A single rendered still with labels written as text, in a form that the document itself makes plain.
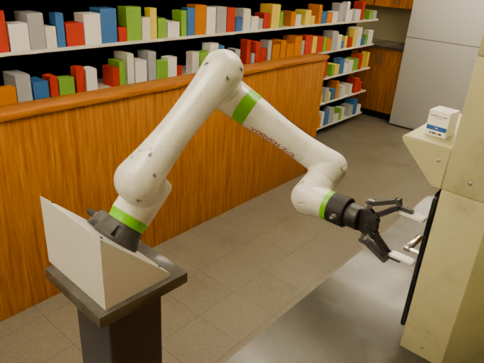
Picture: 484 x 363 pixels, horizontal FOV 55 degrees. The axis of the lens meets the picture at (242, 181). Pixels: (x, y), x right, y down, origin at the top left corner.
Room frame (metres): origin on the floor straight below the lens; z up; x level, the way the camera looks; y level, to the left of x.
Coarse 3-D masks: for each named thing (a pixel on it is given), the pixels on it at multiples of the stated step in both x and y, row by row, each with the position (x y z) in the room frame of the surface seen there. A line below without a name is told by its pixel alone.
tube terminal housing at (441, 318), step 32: (480, 64) 0.96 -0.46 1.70; (480, 96) 0.95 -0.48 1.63; (480, 128) 0.94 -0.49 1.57; (480, 160) 0.93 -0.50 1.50; (448, 192) 0.96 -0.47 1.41; (480, 192) 0.92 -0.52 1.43; (448, 224) 0.95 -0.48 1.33; (480, 224) 0.91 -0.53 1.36; (448, 256) 0.94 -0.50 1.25; (480, 256) 0.90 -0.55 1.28; (416, 288) 0.97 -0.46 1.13; (448, 288) 0.92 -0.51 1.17; (480, 288) 0.91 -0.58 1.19; (416, 320) 0.96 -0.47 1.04; (448, 320) 0.91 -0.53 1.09; (480, 320) 0.91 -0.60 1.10; (416, 352) 0.94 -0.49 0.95; (448, 352) 0.90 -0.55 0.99; (480, 352) 0.91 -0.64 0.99
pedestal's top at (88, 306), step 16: (160, 256) 1.31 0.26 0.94; (48, 272) 1.19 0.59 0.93; (176, 272) 1.23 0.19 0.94; (64, 288) 1.13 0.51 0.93; (80, 288) 1.12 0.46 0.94; (160, 288) 1.15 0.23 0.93; (80, 304) 1.07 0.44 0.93; (96, 304) 1.05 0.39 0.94; (128, 304) 1.07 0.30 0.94; (144, 304) 1.11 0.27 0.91; (96, 320) 1.01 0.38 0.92; (112, 320) 1.03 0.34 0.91
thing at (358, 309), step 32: (416, 224) 1.65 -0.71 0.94; (416, 256) 1.41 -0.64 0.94; (320, 288) 1.20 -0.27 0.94; (352, 288) 1.21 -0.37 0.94; (384, 288) 1.22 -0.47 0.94; (288, 320) 1.04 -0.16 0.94; (320, 320) 1.05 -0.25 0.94; (352, 320) 1.06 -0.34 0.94; (384, 320) 1.07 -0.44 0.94; (256, 352) 0.91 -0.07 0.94; (288, 352) 0.92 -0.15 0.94; (320, 352) 0.93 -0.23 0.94; (352, 352) 0.93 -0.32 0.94; (384, 352) 0.94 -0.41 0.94
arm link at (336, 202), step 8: (336, 192) 1.26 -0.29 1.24; (328, 200) 1.23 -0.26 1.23; (336, 200) 1.22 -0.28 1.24; (344, 200) 1.22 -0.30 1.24; (352, 200) 1.23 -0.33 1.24; (328, 208) 1.22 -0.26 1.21; (336, 208) 1.20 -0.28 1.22; (344, 208) 1.20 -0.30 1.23; (328, 216) 1.21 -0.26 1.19; (336, 216) 1.19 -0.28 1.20; (336, 224) 1.20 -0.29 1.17
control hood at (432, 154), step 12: (420, 132) 1.08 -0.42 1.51; (456, 132) 1.09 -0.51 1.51; (408, 144) 1.03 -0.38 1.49; (420, 144) 1.02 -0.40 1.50; (432, 144) 1.00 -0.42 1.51; (444, 144) 1.00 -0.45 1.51; (420, 156) 1.01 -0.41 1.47; (432, 156) 0.99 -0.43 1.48; (444, 156) 0.98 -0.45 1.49; (420, 168) 1.01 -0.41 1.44; (432, 168) 0.99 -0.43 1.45; (444, 168) 0.97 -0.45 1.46; (432, 180) 0.99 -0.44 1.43
